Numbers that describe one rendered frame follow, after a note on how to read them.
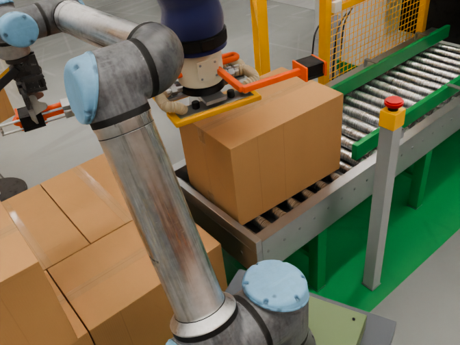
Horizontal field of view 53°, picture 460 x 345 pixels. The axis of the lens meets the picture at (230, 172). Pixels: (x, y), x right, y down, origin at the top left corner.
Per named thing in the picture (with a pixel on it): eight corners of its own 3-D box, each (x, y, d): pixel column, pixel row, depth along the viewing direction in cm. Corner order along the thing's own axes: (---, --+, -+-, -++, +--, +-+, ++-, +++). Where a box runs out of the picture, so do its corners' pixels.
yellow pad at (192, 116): (249, 90, 178) (248, 77, 175) (261, 99, 171) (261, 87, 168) (166, 116, 168) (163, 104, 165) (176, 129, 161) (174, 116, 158)
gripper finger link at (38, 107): (53, 120, 147) (42, 91, 144) (33, 125, 145) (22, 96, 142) (53, 119, 149) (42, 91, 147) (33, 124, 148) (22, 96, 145)
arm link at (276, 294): (322, 327, 113) (324, 278, 103) (270, 370, 105) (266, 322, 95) (278, 291, 124) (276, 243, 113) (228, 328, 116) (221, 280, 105)
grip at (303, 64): (312, 67, 164) (312, 53, 161) (326, 75, 158) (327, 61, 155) (292, 73, 162) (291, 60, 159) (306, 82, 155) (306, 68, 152)
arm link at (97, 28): (205, 25, 87) (69, -15, 133) (148, 45, 81) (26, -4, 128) (213, 83, 94) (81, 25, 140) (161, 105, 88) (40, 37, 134)
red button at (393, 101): (390, 103, 177) (391, 93, 175) (406, 108, 173) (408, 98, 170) (379, 109, 174) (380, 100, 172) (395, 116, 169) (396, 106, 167)
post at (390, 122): (369, 276, 237) (390, 103, 177) (380, 283, 233) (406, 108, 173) (361, 283, 234) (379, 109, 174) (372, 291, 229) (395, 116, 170)
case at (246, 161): (284, 135, 248) (281, 66, 225) (339, 168, 221) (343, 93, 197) (189, 184, 223) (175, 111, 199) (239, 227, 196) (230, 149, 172)
